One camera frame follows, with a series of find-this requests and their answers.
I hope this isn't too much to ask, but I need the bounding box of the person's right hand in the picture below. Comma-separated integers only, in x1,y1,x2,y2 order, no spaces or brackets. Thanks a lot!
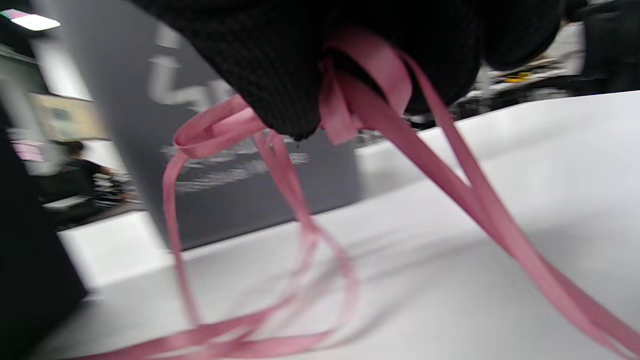
130,0,568,141

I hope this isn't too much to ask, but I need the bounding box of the pink ribbon bow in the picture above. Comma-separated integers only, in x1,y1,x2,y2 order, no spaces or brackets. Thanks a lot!
65,27,640,360

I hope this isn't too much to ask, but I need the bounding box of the grey plastic waste bin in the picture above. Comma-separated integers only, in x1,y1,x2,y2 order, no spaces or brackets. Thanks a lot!
60,0,362,251

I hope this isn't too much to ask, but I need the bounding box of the ceiling light strip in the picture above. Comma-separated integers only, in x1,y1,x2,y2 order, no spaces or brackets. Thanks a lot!
0,9,61,32

